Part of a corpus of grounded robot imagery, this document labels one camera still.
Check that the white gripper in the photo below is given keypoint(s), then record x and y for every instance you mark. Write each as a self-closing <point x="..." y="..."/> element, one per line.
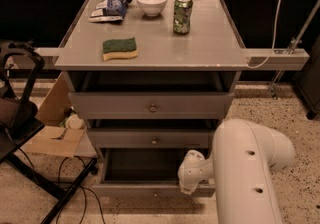
<point x="187" y="174"/>

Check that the grey bottom drawer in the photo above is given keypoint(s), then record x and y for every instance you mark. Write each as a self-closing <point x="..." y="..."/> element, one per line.
<point x="137" y="172"/>

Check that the grey drawer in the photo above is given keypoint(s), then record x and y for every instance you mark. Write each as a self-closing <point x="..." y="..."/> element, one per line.
<point x="151" y="138"/>
<point x="137" y="172"/>
<point x="155" y="105"/>

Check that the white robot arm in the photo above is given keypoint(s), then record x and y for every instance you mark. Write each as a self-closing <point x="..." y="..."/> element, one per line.
<point x="243" y="157"/>

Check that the grey middle drawer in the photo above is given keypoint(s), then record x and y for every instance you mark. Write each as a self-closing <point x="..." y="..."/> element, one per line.
<point x="151" y="138"/>

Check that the grey drawer cabinet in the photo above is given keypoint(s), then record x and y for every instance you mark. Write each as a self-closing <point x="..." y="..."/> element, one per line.
<point x="208" y="59"/>

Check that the grey top drawer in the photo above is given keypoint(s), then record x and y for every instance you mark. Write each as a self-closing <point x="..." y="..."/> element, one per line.
<point x="155" y="105"/>

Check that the white plastic bottle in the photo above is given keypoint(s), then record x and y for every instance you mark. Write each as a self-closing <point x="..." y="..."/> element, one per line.
<point x="74" y="122"/>

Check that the green yellow sponge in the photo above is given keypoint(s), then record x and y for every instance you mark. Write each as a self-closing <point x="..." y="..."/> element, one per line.
<point x="119" y="49"/>

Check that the black cabinet at right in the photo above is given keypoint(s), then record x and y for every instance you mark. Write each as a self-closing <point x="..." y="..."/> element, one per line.
<point x="308" y="81"/>

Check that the cardboard box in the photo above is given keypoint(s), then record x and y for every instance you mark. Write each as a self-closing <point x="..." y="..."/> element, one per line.
<point x="55" y="138"/>

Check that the green soda can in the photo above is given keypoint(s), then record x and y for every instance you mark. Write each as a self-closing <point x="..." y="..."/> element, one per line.
<point x="182" y="16"/>

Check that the metal clamp rod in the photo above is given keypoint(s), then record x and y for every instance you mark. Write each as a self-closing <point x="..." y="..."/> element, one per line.
<point x="291" y="48"/>

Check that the white ceramic bowl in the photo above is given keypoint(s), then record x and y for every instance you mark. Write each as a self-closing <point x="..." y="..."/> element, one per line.
<point x="152" y="8"/>

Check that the blue chip bag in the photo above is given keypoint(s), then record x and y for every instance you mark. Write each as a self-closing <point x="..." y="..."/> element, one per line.
<point x="110" y="11"/>

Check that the black chair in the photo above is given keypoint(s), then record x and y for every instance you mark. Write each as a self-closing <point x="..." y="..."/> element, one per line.
<point x="19" y="124"/>

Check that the grey aluminium rail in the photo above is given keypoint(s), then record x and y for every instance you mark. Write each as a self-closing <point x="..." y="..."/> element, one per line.
<point x="267" y="59"/>

